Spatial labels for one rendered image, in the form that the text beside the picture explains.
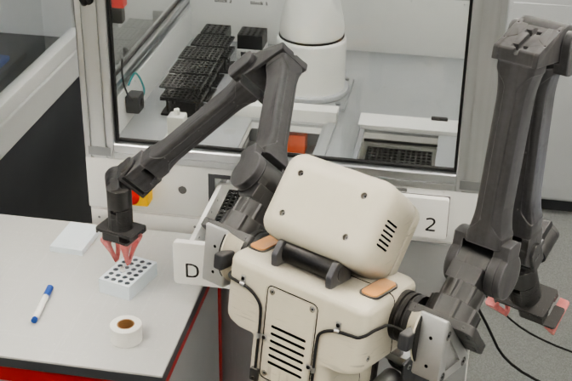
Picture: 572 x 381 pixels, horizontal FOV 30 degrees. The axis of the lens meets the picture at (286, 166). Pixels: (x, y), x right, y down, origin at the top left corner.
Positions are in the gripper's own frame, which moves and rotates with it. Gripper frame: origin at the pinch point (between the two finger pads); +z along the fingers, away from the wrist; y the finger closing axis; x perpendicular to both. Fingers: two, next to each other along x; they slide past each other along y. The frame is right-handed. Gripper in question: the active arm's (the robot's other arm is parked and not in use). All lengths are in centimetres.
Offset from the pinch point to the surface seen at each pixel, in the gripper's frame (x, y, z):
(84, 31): -22, 23, -46
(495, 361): -112, -68, 82
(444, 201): -45, -64, -11
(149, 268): -3.2, -5.3, 2.6
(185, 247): 1.4, -18.1, -9.3
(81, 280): 3.8, 9.6, 6.6
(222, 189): -32.6, -8.9, -5.7
